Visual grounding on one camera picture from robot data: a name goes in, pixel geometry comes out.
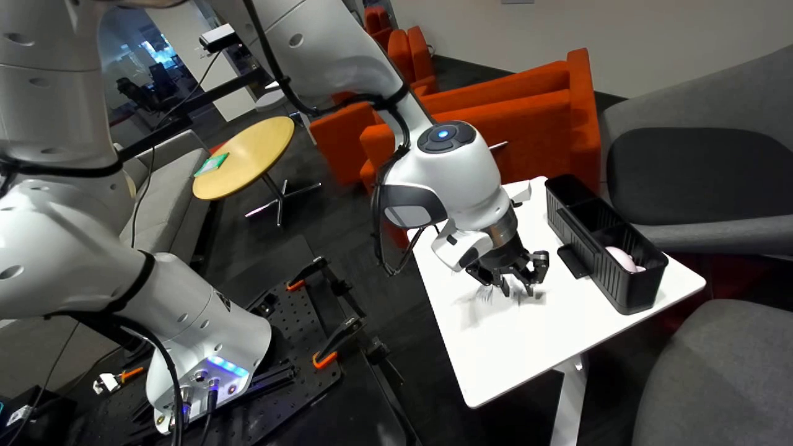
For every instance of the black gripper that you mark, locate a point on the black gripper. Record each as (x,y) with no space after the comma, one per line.
(503,261)

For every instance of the white plastic knife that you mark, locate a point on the white plastic knife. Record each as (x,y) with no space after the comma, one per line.
(515,289)

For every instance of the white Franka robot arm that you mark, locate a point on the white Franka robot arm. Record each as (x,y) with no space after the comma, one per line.
(75,248)

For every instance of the black cutlery organizer box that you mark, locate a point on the black cutlery organizer box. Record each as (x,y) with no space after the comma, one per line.
(596,248)

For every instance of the white plastic cutlery piece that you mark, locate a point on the white plastic cutlery piece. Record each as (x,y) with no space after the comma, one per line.
(628,258)

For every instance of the orange upholstered sofa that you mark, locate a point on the orange upholstered sofa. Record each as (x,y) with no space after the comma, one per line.
(528,114)

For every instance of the grey armchair with dark cushion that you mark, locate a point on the grey armchair with dark cushion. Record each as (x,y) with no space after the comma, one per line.
(701,174)

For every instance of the orange upholstered armchair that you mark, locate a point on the orange upholstered armchair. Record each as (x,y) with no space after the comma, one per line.
(337,144)
(404,54)

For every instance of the grey upholstered chair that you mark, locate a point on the grey upholstered chair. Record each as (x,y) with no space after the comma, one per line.
(726,381)

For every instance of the yellow round side table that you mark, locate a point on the yellow round side table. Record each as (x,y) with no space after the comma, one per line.
(249,158)

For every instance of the green card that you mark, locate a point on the green card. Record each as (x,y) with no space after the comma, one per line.
(214,163)

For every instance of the light grey lounge chair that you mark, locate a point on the light grey lounge chair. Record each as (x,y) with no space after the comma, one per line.
(175,200)

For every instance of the black boom rod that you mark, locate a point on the black boom rod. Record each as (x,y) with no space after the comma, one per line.
(207,106)

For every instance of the small white connector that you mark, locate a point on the small white connector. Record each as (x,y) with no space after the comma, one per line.
(104,382)

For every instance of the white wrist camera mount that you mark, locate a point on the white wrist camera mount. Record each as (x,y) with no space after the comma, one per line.
(458,248)

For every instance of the white table pedestal base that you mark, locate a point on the white table pedestal base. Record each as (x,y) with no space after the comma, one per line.
(567,406)

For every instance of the small mounted camera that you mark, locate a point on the small mounted camera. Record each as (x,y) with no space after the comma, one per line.
(217,38)

